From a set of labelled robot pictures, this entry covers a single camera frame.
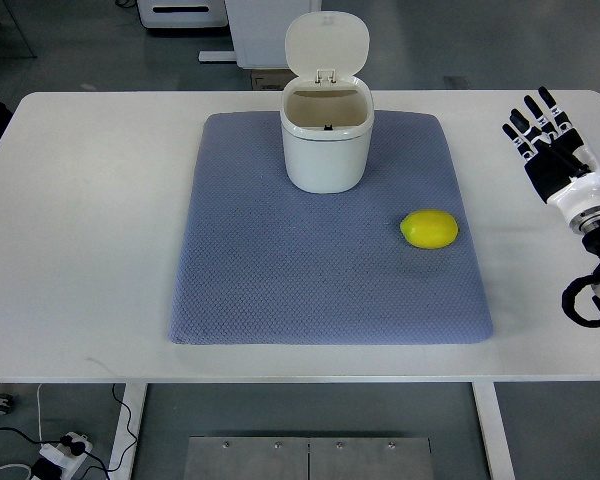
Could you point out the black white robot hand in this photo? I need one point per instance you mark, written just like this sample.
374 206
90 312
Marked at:
555 153

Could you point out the yellow lemon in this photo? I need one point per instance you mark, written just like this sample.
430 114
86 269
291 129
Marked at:
429 229

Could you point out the white trash bin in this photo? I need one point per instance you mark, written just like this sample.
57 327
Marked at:
327 112

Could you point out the white table right leg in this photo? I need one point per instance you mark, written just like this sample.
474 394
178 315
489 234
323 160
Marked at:
492 430

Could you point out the white table leg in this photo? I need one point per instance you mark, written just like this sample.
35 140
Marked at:
131 400
492 430

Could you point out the cardboard box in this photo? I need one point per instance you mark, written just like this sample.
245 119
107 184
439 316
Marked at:
270 79

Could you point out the blue quilted mat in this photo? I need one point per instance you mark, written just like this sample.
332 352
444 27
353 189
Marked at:
263 262

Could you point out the white cabinet base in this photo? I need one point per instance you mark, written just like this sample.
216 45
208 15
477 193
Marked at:
258 31

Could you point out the white appliance with slot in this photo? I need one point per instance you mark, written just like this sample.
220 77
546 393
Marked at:
155 14

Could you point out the metal floor plate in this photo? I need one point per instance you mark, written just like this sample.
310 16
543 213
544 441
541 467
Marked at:
308 458

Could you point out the white table left leg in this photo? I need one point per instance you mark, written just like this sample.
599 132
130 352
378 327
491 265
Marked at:
131 400

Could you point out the white power strip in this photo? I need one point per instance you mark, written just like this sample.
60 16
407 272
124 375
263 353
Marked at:
62 460

